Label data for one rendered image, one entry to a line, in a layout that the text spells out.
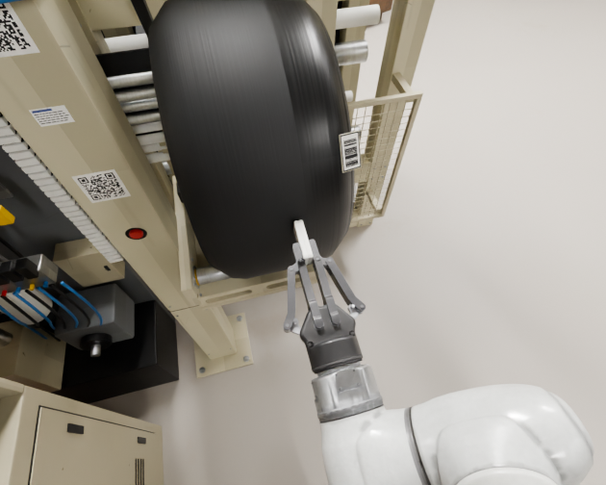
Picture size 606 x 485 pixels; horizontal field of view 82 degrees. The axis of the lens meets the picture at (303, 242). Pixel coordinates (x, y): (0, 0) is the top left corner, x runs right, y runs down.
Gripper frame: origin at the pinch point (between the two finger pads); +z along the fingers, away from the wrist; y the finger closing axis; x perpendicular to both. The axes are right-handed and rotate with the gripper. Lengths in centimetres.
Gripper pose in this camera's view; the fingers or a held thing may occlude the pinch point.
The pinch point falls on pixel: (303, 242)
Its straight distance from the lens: 57.2
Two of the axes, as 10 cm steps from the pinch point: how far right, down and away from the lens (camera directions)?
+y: -9.7, 2.1, -1.4
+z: -2.5, -8.8, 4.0
